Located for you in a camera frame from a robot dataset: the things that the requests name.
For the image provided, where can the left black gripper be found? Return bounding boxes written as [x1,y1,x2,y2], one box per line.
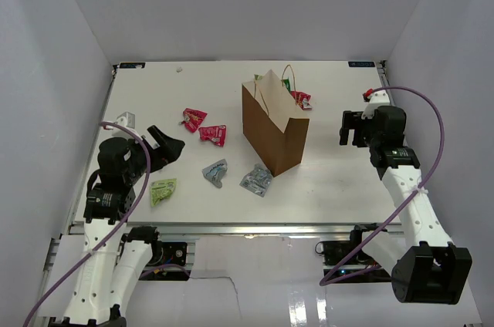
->
[123,124,184,184]

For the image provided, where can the red snack packet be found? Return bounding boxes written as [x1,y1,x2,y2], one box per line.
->
[198,124,227,147]
[291,90,313,111]
[179,108,208,133]

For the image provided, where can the green snack packet front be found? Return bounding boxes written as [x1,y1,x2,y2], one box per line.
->
[150,178,177,207]

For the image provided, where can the green snack packet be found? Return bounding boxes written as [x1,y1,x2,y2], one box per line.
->
[150,178,177,207]
[281,79,291,92]

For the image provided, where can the grey snack packet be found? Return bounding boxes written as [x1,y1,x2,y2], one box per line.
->
[201,159,228,188]
[239,163,273,197]

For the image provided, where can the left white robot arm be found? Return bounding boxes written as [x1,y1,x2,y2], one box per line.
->
[50,126,185,326]

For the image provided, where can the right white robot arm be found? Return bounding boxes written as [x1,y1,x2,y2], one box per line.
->
[340,106,472,305]

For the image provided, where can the brown paper bag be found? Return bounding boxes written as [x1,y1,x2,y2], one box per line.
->
[242,70,310,177]

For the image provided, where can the blue label right corner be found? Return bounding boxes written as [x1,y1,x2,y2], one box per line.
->
[348,61,375,68]

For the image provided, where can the blue label corner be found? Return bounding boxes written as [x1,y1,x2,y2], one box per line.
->
[348,61,375,68]
[118,62,146,69]

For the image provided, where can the blue label left corner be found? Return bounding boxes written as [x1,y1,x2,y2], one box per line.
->
[118,62,146,69]

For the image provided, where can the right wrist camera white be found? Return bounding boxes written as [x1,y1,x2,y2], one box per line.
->
[361,89,391,120]

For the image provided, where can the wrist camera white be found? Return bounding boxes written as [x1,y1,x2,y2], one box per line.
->
[103,111,136,138]
[361,89,391,120]

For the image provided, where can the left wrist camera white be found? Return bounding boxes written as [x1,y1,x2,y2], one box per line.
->
[103,111,136,138]

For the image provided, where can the aluminium front rail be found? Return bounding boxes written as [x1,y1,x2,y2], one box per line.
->
[57,222,404,238]

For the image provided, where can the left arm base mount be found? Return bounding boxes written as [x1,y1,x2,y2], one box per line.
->
[148,241,188,266]

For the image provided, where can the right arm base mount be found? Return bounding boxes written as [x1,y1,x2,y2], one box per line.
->
[314,241,354,266]

